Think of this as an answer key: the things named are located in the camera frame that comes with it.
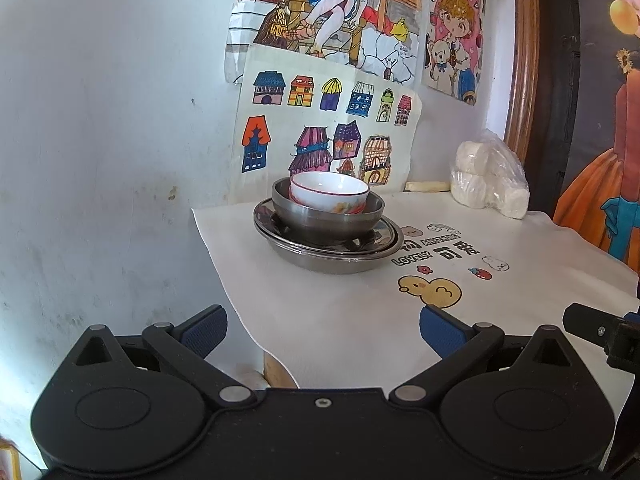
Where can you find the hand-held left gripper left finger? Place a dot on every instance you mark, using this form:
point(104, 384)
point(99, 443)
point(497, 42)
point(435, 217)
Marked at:
point(202, 330)

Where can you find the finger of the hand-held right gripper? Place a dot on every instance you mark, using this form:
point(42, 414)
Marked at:
point(587, 322)

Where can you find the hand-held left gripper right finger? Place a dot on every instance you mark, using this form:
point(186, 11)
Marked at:
point(442, 332)

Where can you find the stainless steel bowl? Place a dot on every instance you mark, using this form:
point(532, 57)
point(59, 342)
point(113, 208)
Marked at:
point(320, 225)

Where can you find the white cartoon printed tablecloth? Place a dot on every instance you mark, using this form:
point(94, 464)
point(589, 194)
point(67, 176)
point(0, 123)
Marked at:
point(350, 320)

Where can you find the orange dress woman painting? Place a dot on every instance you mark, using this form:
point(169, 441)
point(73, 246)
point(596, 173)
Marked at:
point(600, 185)

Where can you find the rolled white paper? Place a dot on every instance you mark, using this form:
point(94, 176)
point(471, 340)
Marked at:
point(425, 186)

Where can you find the plastic bag of steamed buns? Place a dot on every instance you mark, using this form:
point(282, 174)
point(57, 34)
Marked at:
point(480, 185)

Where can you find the colourful houses drawing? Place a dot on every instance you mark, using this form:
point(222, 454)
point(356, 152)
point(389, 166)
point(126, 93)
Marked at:
point(285, 120)

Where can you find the cartoon girl with teddy drawing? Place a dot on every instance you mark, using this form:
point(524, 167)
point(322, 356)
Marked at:
point(455, 25)

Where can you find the brown wooden frame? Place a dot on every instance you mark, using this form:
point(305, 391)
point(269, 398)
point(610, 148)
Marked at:
point(522, 60)

